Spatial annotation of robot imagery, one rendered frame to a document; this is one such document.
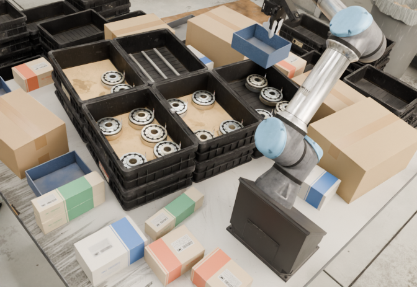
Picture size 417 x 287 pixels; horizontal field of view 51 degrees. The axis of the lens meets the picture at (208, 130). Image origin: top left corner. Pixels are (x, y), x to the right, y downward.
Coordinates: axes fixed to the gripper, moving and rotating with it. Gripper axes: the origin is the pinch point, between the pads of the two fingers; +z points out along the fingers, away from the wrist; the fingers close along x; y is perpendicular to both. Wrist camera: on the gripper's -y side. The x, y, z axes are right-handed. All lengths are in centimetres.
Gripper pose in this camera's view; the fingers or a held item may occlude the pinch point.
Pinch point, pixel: (272, 36)
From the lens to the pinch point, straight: 191.2
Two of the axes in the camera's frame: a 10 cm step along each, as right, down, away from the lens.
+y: -6.7, -5.5, 5.0
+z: -2.0, 7.8, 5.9
